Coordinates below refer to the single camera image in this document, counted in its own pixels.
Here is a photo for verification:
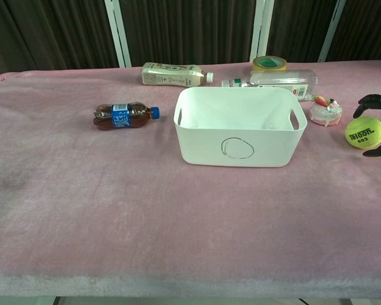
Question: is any pink plush table cloth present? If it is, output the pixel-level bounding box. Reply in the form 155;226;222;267
0;59;381;299

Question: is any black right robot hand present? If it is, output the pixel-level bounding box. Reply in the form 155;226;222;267
352;93;381;158

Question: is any white plastic storage basket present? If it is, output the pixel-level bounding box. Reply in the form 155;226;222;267
173;86;308;168

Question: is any clear plastic water bottle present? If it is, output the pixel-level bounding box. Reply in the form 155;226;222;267
221;69;319;102

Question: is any yellow tape roll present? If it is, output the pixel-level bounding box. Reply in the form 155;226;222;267
252;55;288;73

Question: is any yellow tennis ball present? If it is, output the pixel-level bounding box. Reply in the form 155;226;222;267
345;115;381;150

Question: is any small cola bottle blue cap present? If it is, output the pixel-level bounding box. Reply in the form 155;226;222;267
93;102;161;132

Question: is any pink strawberry cake toy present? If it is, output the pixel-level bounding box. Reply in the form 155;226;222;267
309;95;343;127

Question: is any beige milk tea bottle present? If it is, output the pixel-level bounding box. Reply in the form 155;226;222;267
141;62;215;88

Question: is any white metal frame post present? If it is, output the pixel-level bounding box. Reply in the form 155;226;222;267
104;0;132;68
317;0;347;63
250;0;276;62

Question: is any dark brown curtain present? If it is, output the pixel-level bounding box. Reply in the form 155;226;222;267
0;0;381;86

